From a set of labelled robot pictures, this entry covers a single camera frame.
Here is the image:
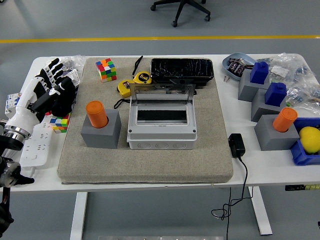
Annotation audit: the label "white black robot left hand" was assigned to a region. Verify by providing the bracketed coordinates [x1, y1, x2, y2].
[4, 58, 65, 135]

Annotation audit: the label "orange cylinder battery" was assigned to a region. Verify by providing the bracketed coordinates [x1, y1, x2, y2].
[85, 100, 109, 129]
[272, 107, 299, 133]

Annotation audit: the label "smoky transparent box lid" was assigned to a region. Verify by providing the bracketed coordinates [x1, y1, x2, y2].
[128, 83, 197, 105]

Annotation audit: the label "grey plastic junction box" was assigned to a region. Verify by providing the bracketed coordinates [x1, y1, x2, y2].
[126, 98, 198, 151]

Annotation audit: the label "white circuit breaker blue switches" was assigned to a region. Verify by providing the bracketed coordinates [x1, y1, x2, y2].
[4, 91, 25, 121]

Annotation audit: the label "small colourful puzzle cube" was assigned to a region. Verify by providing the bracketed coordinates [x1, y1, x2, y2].
[49, 112, 73, 134]

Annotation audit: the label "white power strip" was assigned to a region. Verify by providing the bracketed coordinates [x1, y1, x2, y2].
[19, 114, 57, 169]

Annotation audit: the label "white purple electrical part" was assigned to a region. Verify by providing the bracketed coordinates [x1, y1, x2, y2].
[61, 69, 82, 88]

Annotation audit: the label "clear bag of screws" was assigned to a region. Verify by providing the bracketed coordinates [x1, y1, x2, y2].
[58, 54, 86, 76]

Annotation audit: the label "grey block holder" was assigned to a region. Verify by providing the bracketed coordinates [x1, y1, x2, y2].
[80, 108, 122, 150]
[250, 87, 288, 123]
[254, 114, 300, 152]
[237, 68, 271, 103]

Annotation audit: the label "large colourful puzzle cube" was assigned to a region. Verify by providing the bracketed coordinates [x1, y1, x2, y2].
[95, 58, 118, 83]

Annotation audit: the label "yellow tape measure black face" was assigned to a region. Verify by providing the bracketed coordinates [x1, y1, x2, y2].
[113, 79, 137, 110]

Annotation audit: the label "yellow tape measure round label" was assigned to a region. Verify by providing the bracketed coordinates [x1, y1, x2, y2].
[131, 55, 154, 85]

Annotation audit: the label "white table leg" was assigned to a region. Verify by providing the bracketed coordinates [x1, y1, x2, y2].
[69, 191, 89, 240]
[247, 186, 273, 236]

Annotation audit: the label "grey-brown fabric mat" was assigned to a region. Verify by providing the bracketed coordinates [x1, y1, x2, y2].
[56, 56, 235, 185]

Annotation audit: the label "black glossy tray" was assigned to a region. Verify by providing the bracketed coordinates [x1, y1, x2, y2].
[149, 57, 215, 90]

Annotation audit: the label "black office chair base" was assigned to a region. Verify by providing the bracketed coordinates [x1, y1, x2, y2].
[149, 0, 211, 28]

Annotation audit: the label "light blue dish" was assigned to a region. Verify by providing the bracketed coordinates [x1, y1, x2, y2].
[221, 52, 258, 81]

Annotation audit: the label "dark purple small packet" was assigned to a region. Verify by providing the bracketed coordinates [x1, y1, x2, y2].
[226, 57, 240, 72]
[234, 62, 247, 76]

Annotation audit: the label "black power adapter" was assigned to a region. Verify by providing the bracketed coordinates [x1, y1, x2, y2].
[227, 133, 247, 159]

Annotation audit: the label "blue plastic block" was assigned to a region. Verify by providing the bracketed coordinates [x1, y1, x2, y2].
[264, 82, 287, 107]
[249, 61, 270, 85]

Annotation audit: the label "clear bag of small parts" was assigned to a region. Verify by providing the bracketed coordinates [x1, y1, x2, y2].
[257, 52, 315, 85]
[284, 74, 320, 111]

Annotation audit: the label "blue plastic bin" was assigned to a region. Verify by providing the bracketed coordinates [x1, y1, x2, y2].
[289, 117, 320, 166]

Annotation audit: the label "black table control panel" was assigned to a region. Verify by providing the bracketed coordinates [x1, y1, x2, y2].
[284, 184, 320, 192]

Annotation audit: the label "yellow lemon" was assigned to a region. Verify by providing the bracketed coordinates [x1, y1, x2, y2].
[299, 126, 320, 155]

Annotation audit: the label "black adapter cord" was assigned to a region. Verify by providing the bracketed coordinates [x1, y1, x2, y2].
[211, 154, 255, 240]

